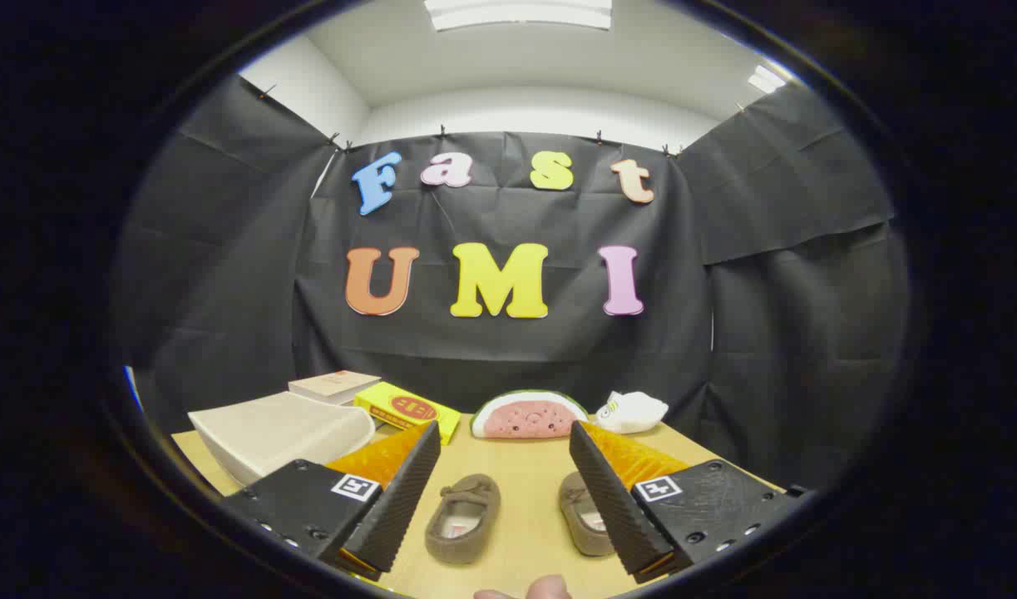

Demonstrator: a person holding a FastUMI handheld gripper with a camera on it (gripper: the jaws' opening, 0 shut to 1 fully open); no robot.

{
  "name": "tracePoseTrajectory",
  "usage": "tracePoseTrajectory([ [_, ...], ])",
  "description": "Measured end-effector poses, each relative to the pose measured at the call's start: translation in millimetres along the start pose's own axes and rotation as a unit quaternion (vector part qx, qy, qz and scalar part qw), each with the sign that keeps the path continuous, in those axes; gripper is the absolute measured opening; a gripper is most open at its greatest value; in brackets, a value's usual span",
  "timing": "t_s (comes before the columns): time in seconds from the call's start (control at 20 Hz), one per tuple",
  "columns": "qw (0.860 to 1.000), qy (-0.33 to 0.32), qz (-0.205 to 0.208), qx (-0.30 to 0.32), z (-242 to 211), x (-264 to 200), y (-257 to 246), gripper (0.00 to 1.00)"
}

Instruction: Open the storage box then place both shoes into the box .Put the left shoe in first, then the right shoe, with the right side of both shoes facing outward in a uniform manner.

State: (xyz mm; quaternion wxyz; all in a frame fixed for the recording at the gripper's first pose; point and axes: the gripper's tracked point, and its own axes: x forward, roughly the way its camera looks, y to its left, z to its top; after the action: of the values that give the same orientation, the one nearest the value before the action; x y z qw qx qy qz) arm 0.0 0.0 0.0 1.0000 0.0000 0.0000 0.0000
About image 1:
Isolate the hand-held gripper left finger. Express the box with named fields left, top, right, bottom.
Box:
left=222, top=420, right=442, bottom=582

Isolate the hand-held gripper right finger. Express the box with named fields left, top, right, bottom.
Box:
left=568, top=420, right=811, bottom=583

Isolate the brown fuzzy shoe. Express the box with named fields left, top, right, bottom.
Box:
left=425, top=474, right=502, bottom=565
left=558, top=472, right=617, bottom=557

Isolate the white storage box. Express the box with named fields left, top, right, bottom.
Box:
left=189, top=391, right=378, bottom=488

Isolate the white plush toy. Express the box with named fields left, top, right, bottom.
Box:
left=593, top=390, right=669, bottom=434

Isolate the yellow book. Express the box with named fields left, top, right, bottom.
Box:
left=354, top=382, right=462, bottom=445

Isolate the watermelon slice plush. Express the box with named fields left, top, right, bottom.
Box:
left=471, top=389, right=590, bottom=439

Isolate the beige book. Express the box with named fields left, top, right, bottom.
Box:
left=288, top=370, right=382, bottom=406

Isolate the long ceiling light panel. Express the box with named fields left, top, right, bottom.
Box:
left=423, top=0, right=614, bottom=32

